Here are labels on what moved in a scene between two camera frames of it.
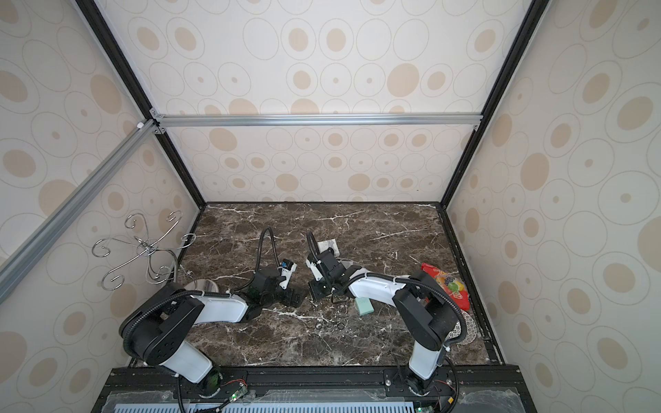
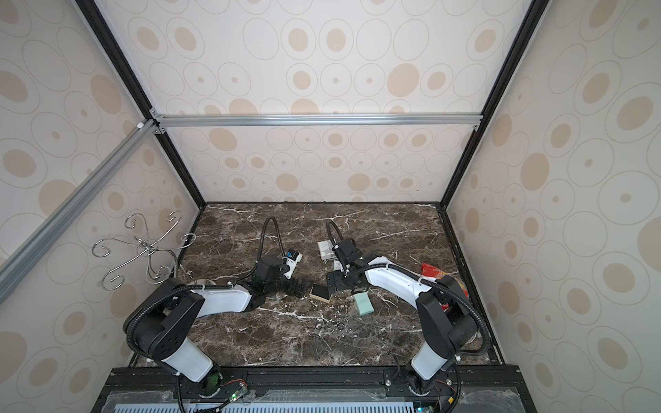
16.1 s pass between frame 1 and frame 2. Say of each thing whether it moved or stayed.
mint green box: stayed
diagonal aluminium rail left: stayed
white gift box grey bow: stayed
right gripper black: moved
